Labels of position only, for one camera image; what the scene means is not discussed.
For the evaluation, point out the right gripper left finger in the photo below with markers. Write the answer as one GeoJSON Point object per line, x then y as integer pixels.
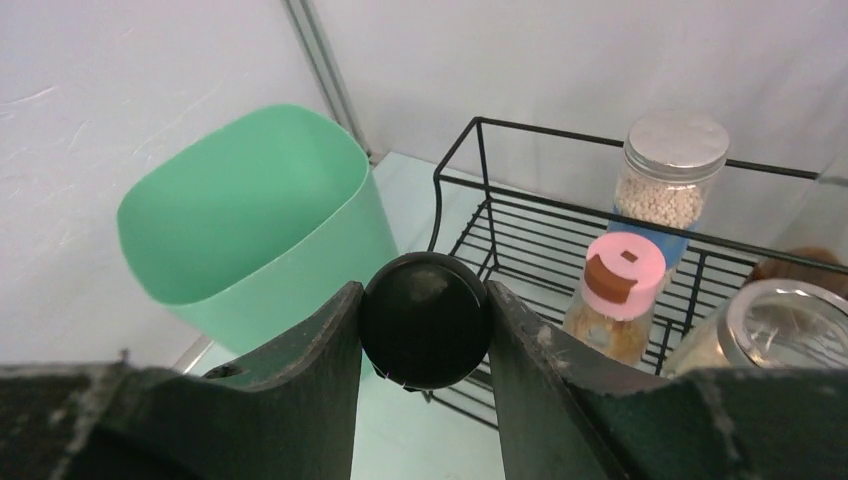
{"type": "Point", "coordinates": [286, 410]}

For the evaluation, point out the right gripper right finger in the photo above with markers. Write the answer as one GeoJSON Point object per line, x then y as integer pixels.
{"type": "Point", "coordinates": [566, 411]}

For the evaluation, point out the pink lid spice bottle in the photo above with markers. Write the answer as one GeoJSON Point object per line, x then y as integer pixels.
{"type": "Point", "coordinates": [612, 309]}

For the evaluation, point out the small black lid bottle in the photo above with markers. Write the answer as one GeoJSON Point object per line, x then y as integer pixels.
{"type": "Point", "coordinates": [425, 321]}

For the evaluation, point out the silver lid shaker jar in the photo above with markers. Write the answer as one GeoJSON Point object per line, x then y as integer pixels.
{"type": "Point", "coordinates": [671, 160]}

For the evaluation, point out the green plastic waste bin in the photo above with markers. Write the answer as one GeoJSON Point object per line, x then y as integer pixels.
{"type": "Point", "coordinates": [251, 229]}

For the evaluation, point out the black wire rack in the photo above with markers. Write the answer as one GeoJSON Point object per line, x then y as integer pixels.
{"type": "Point", "coordinates": [537, 245]}

